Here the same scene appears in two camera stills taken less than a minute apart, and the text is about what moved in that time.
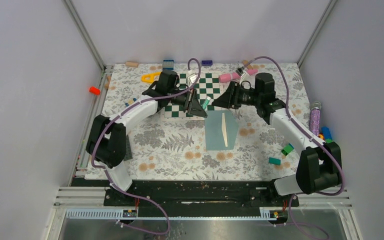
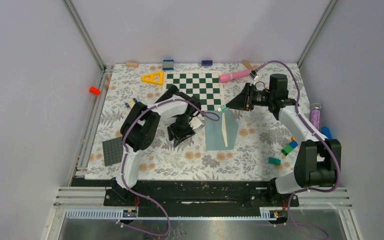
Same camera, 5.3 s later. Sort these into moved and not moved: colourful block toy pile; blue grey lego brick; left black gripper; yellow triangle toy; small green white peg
Moved: left black gripper; small green white peg
Not moved: yellow triangle toy; blue grey lego brick; colourful block toy pile
